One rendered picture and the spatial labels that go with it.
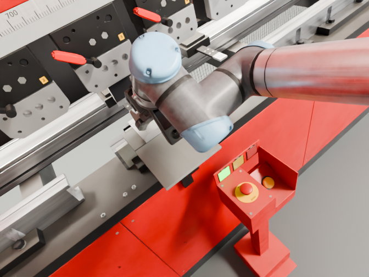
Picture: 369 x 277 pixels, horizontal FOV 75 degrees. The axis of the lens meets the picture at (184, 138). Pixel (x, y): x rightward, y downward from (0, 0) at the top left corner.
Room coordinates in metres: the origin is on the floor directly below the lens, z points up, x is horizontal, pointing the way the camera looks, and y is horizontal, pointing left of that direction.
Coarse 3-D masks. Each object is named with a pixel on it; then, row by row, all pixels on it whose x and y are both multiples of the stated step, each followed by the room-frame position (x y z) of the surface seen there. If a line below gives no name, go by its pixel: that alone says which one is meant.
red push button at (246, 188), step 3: (243, 183) 0.38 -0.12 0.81; (246, 183) 0.38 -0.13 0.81; (240, 186) 0.38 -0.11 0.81; (243, 186) 0.37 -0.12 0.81; (246, 186) 0.37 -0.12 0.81; (249, 186) 0.36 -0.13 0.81; (252, 186) 0.36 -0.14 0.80; (240, 189) 0.37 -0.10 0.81; (243, 189) 0.36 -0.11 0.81; (246, 189) 0.36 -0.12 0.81; (249, 189) 0.35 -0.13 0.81; (252, 189) 0.35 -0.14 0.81; (243, 192) 0.35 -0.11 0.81; (246, 192) 0.35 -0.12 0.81; (249, 192) 0.35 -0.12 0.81
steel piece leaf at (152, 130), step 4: (132, 124) 0.61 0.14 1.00; (148, 124) 0.58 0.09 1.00; (152, 124) 0.57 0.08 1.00; (156, 124) 0.57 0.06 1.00; (136, 128) 0.58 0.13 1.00; (148, 128) 0.56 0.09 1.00; (152, 128) 0.56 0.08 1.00; (156, 128) 0.55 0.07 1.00; (140, 132) 0.56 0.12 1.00; (144, 132) 0.55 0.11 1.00; (148, 132) 0.54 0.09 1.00; (152, 132) 0.52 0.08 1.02; (156, 132) 0.52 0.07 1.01; (160, 132) 0.53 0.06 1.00; (144, 136) 0.53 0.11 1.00; (148, 136) 0.51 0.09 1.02; (152, 136) 0.52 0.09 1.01; (144, 140) 0.52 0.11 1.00; (148, 140) 0.51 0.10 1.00
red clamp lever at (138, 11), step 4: (136, 8) 0.59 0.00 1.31; (140, 8) 0.59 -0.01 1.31; (136, 12) 0.58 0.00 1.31; (140, 12) 0.58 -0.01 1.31; (144, 12) 0.58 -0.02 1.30; (148, 12) 0.59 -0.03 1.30; (152, 12) 0.59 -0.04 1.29; (144, 16) 0.58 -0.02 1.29; (148, 16) 0.59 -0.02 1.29; (152, 16) 0.59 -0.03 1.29; (156, 16) 0.59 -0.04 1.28; (152, 20) 0.59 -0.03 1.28; (156, 20) 0.59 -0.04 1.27; (160, 20) 0.60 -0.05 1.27; (164, 20) 0.60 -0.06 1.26; (168, 20) 0.60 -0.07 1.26; (164, 24) 0.61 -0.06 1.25; (168, 24) 0.60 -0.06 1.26; (172, 24) 0.60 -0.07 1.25
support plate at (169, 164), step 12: (132, 132) 0.57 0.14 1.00; (132, 144) 0.52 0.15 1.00; (156, 144) 0.49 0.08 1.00; (168, 144) 0.47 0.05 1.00; (180, 144) 0.45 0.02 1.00; (144, 156) 0.46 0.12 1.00; (156, 156) 0.44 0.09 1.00; (168, 156) 0.43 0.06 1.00; (180, 156) 0.41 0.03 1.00; (192, 156) 0.40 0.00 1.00; (204, 156) 0.38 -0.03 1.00; (156, 168) 0.40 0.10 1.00; (168, 168) 0.39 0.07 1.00; (180, 168) 0.38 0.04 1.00; (192, 168) 0.36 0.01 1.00; (168, 180) 0.35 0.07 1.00
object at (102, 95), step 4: (100, 92) 0.83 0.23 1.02; (104, 92) 0.80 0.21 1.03; (108, 92) 0.79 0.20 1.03; (100, 96) 0.80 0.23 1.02; (104, 96) 0.79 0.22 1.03; (108, 96) 0.78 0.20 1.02; (104, 100) 0.77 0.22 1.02; (108, 100) 0.77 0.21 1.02; (112, 100) 0.77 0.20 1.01; (108, 104) 0.77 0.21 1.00; (112, 104) 0.77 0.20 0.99; (124, 104) 0.72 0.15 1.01; (128, 104) 0.71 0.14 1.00; (128, 108) 0.69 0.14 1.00; (132, 108) 0.69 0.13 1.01; (136, 112) 0.66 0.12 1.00
